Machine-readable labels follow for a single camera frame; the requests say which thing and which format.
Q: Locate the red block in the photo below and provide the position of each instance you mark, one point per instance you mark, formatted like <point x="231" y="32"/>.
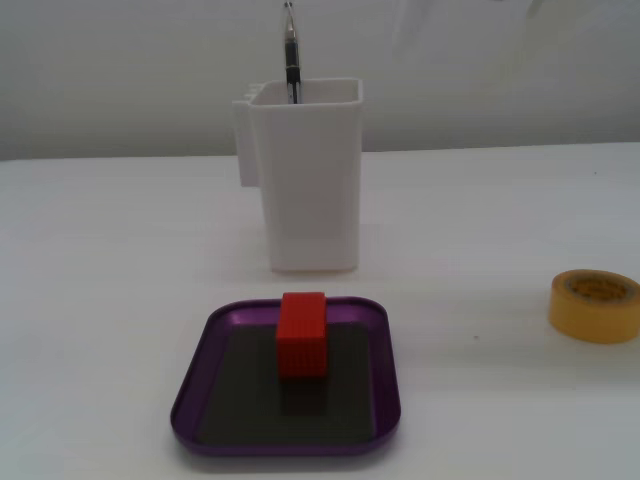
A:
<point x="301" y="345"/>

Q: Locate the yellow tape roll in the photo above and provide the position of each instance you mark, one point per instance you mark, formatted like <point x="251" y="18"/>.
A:
<point x="590" y="320"/>

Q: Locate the purple metal tray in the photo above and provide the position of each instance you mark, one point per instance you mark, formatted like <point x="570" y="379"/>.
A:
<point x="210" y="350"/>

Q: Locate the black pen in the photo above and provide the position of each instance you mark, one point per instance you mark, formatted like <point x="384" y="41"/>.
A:
<point x="290" y="55"/>

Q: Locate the white plastic tool holder box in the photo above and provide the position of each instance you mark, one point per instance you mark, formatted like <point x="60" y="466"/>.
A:
<point x="310" y="190"/>

